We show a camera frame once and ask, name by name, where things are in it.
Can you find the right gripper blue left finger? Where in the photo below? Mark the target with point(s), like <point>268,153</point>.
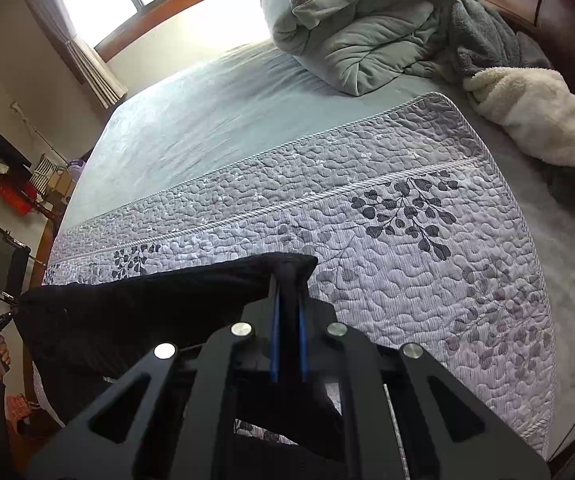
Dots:
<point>170,417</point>

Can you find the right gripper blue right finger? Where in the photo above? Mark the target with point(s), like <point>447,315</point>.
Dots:
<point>388,413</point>

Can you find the black pants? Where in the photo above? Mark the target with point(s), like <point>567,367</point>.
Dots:
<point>83,336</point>

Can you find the red plastic basket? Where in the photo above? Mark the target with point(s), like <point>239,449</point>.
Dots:
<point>19,197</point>

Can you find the cardboard box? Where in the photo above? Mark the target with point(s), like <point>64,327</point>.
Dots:
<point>60,183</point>

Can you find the purple quilted bedspread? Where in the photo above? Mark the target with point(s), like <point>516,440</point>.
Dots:
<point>418,238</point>

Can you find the light blue bed sheet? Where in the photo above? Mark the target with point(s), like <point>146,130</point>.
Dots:
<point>259,98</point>

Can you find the cream fleece blanket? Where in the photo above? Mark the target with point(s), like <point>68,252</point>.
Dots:
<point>533,105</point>

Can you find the striped curtain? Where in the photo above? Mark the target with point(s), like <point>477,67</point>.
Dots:
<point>84,62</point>

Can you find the grey-green comforter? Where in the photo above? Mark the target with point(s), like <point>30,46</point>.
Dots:
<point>358,46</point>

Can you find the white wire basket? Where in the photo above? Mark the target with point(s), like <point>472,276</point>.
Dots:
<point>42,174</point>

